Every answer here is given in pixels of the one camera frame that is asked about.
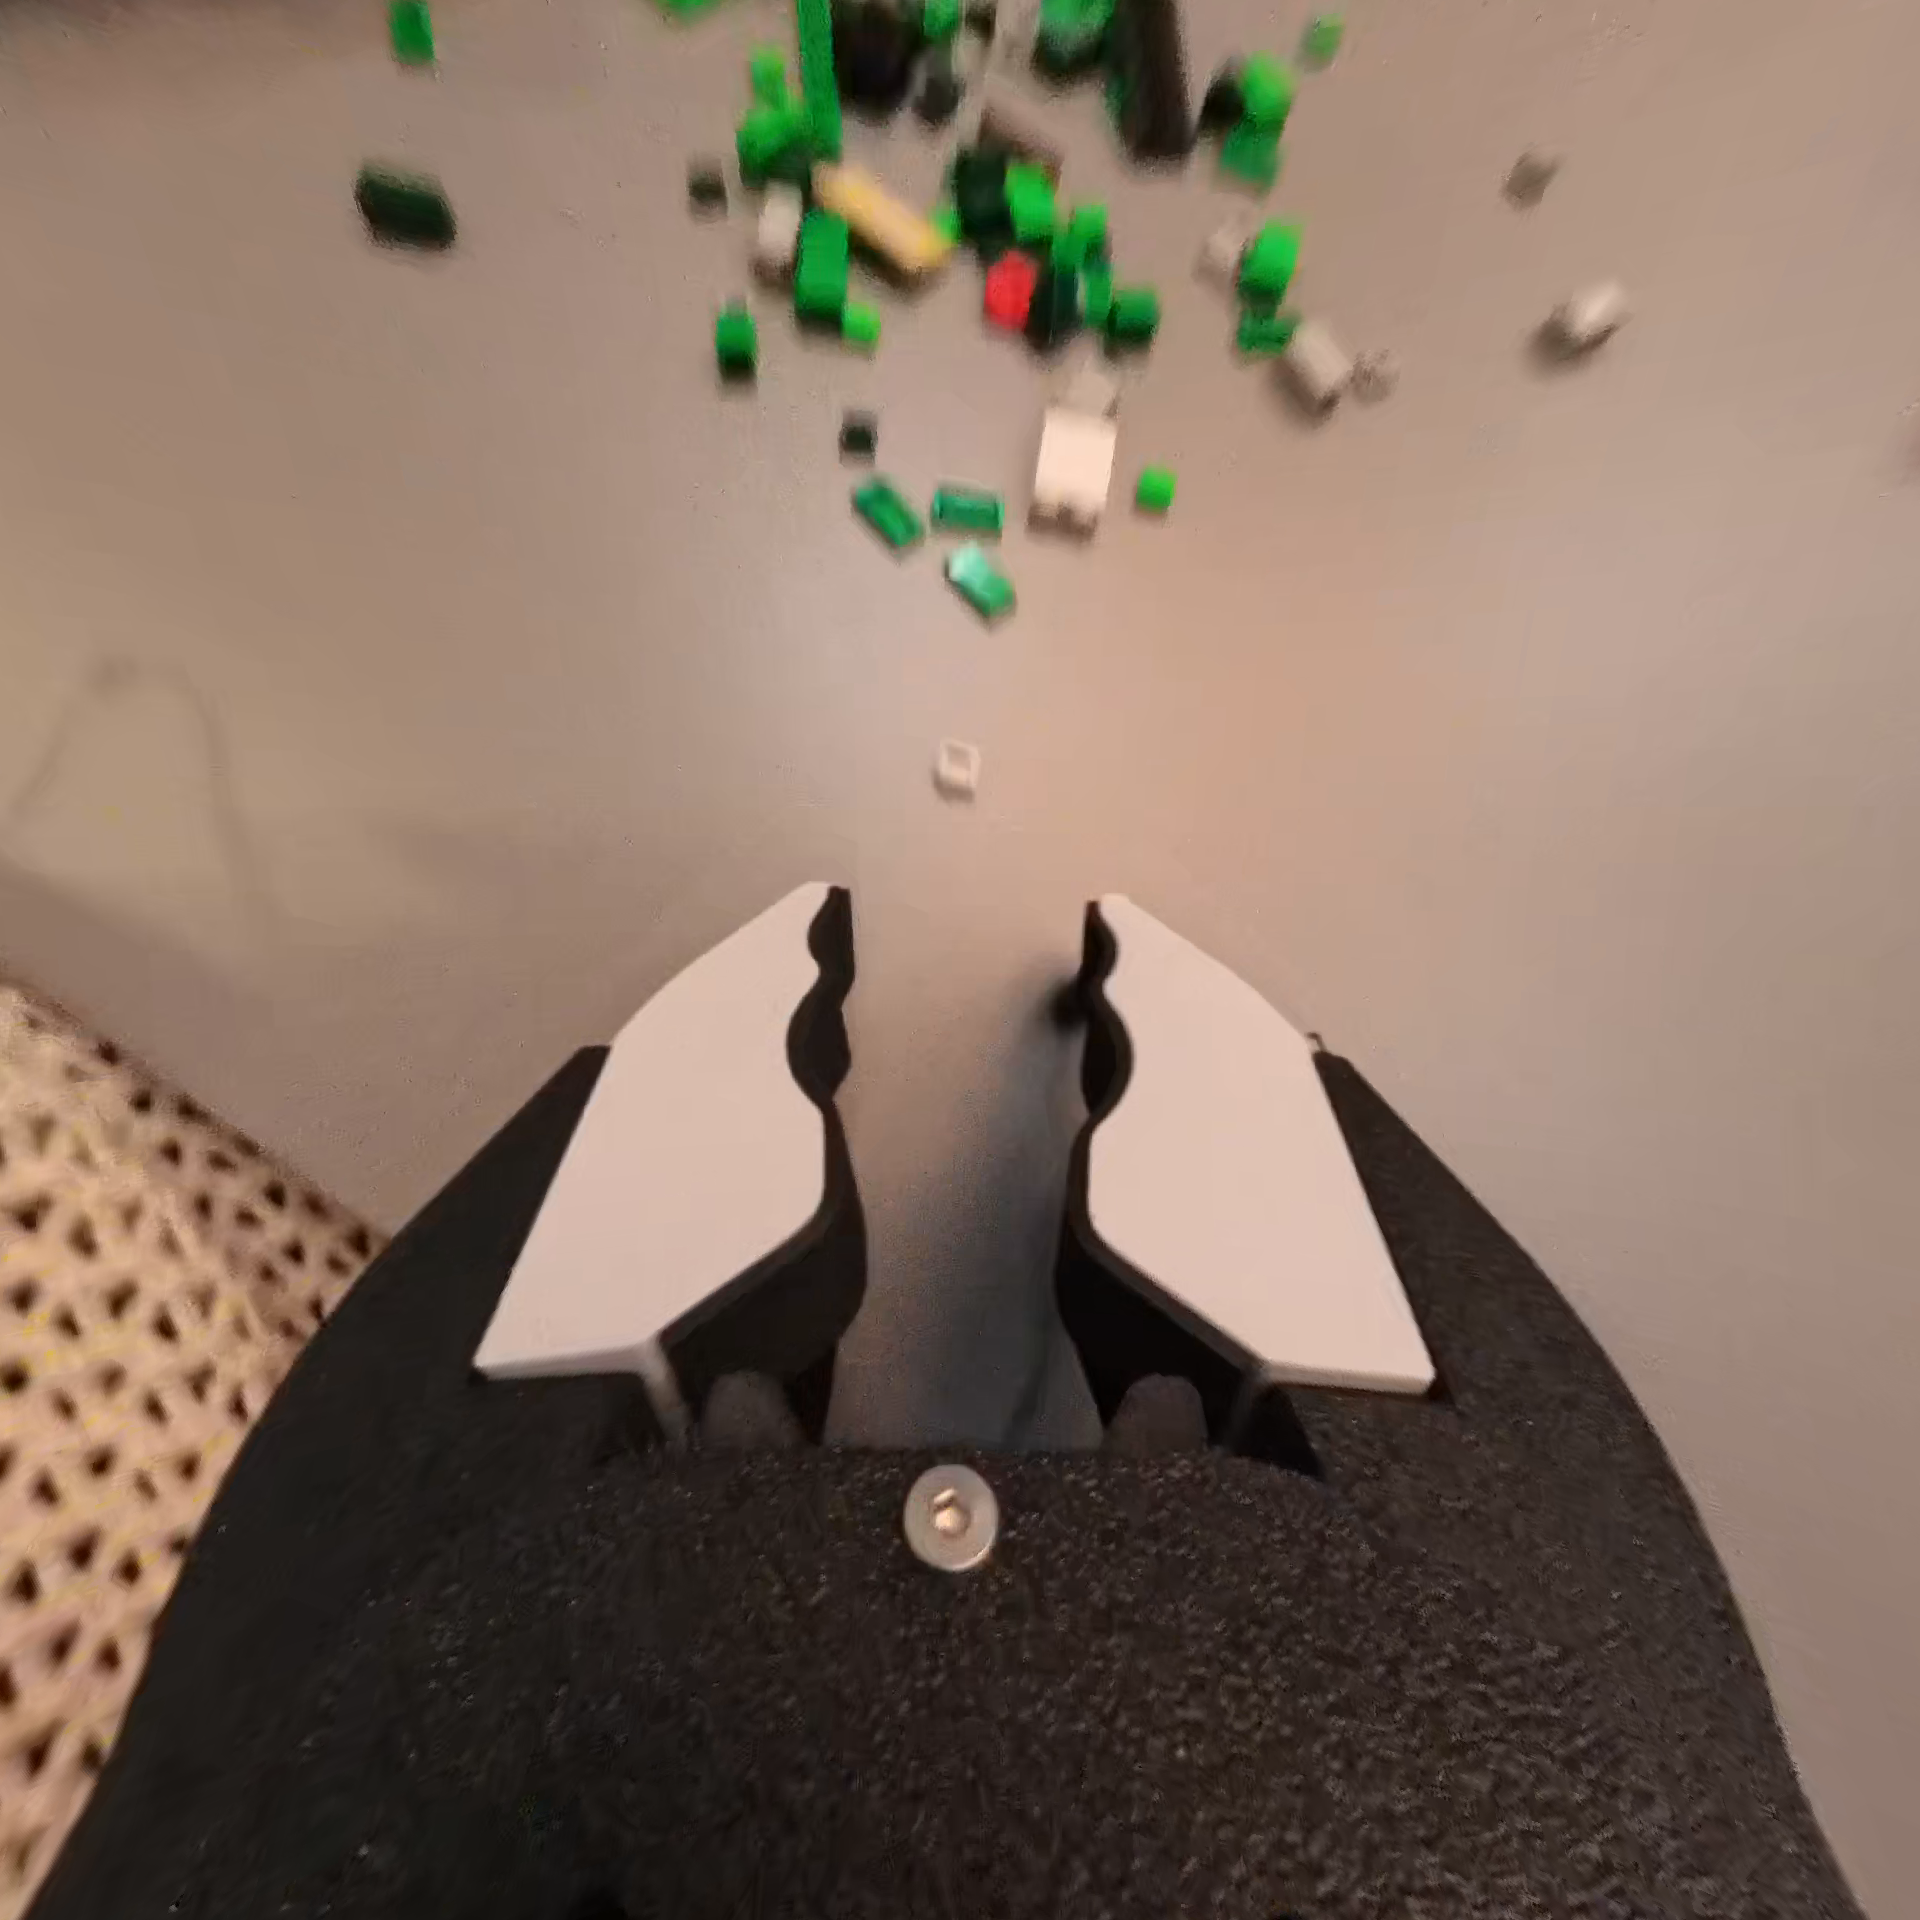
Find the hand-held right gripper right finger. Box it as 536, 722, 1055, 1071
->
1053, 896, 1439, 1465

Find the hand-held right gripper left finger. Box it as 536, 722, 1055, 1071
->
473, 883, 867, 1449

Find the white lego brick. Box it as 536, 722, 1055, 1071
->
1029, 405, 1120, 541

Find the pile of green lego bricks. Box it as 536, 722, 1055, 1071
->
352, 0, 1635, 625

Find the tan lego plate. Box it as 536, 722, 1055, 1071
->
814, 163, 954, 280

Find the dark green lego brick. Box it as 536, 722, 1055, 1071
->
353, 165, 456, 253

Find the beige knit cloth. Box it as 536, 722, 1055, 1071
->
0, 983, 395, 1877

